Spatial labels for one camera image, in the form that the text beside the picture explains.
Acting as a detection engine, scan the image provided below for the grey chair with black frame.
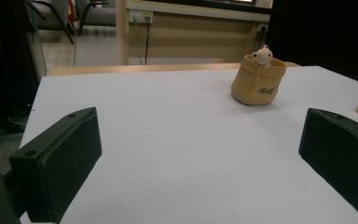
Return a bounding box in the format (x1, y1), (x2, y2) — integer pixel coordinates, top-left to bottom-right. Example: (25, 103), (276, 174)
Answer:
(24, 0), (76, 45)
(74, 0), (117, 36)

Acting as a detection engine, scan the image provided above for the black stand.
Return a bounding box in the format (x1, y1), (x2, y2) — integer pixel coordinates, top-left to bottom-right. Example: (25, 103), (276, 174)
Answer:
(0, 0), (48, 133)

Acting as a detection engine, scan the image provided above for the beige wooden desk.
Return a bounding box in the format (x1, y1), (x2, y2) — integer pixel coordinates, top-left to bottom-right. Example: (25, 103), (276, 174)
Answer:
(115, 0), (273, 66)

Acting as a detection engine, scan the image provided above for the white power cable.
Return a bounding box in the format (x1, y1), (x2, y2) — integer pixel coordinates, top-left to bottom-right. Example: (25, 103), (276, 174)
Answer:
(133, 17), (144, 65)

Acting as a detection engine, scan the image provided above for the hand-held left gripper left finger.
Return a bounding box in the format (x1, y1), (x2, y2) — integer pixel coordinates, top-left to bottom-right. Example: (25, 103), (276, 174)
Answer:
(8, 106), (103, 224)

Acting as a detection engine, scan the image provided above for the tan sack-shaped holder with bear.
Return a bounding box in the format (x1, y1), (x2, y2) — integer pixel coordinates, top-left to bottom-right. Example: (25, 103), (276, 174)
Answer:
(230, 44), (287, 106)

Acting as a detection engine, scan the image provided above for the black power cable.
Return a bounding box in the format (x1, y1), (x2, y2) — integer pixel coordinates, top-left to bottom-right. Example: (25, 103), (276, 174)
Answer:
(144, 17), (151, 65)

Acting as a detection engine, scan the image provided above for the white wall socket strip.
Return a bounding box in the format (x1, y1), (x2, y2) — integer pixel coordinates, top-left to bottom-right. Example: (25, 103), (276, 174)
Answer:
(129, 9), (154, 24)

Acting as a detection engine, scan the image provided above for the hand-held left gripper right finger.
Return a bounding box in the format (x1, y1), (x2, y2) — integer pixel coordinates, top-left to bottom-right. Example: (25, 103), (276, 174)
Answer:
(298, 107), (358, 224)

